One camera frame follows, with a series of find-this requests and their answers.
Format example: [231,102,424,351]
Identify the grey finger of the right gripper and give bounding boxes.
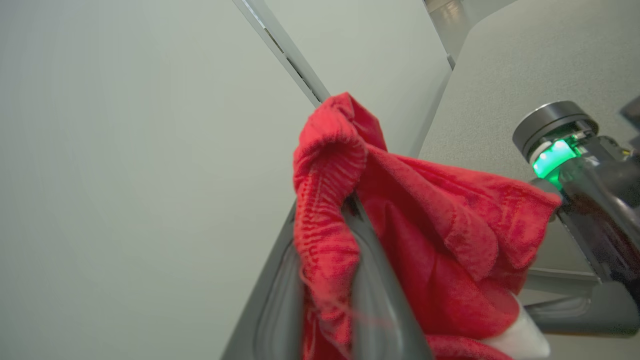
[525,282,640,337]
[522,267,602,297]

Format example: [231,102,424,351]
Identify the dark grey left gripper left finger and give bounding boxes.
[222,200,307,360]

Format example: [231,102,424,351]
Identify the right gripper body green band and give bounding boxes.
[530,131,640,302]

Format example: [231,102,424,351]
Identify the aluminium wall frame rail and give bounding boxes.
[231,0,332,109]

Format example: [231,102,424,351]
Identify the red knit garment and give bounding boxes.
[292,91,563,360]

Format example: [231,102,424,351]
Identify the white cloth item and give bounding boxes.
[480,295,552,360]

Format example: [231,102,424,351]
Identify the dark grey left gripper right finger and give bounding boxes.
[344,196,434,360]

